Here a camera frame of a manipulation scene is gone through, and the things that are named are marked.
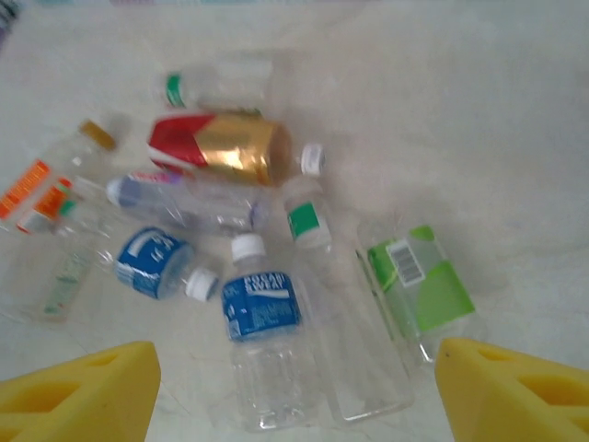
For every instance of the clear bottle purple label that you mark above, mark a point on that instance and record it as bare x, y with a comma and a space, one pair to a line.
184, 202

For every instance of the tall clear bottle green band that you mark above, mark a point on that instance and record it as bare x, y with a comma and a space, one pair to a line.
303, 221

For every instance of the clear bottle faint green print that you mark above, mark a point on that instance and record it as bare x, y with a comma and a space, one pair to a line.
64, 281

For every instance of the blue label bottle white cap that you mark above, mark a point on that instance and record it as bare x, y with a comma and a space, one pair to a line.
152, 262
262, 299

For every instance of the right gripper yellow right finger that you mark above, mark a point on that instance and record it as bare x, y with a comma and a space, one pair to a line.
515, 400

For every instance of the small clear bottle green band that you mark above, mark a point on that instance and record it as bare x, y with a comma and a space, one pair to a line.
216, 85

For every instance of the light green label bottle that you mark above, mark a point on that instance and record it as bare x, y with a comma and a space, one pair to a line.
437, 294

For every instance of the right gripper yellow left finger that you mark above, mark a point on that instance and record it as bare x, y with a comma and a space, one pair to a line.
78, 400

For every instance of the orange label bottle gold cap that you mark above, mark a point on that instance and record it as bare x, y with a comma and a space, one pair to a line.
27, 193

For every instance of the red gold label bottle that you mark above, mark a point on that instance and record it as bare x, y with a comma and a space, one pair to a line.
230, 147

